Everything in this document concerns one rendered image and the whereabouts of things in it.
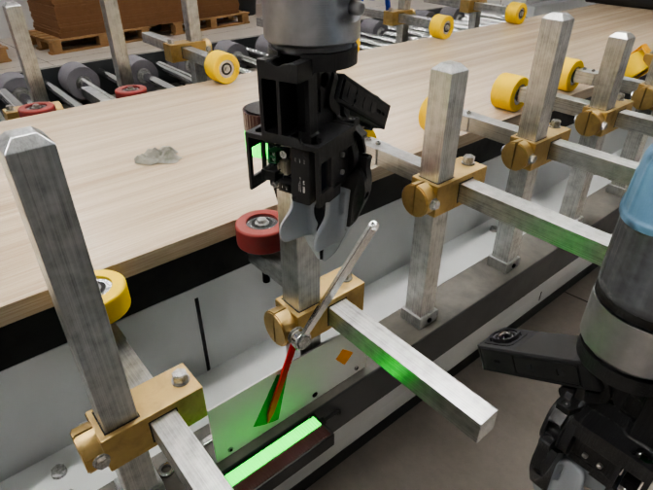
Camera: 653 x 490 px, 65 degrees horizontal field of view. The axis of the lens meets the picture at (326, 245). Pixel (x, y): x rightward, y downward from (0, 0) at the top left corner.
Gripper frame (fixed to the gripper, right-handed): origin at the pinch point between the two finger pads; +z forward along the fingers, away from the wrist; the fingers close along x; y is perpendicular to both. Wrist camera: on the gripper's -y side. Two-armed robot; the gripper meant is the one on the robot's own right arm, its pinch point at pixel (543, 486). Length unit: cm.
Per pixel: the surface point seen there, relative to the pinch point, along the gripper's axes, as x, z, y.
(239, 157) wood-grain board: 11, -7, -72
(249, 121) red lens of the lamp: -6.9, -27.9, -37.6
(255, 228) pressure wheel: -1.7, -7.8, -47.3
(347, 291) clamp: 1.9, -4.4, -30.9
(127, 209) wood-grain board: -13, -7, -66
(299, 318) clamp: -6.1, -4.2, -30.8
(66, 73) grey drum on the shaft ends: 11, -1, -183
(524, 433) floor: 72, 83, -29
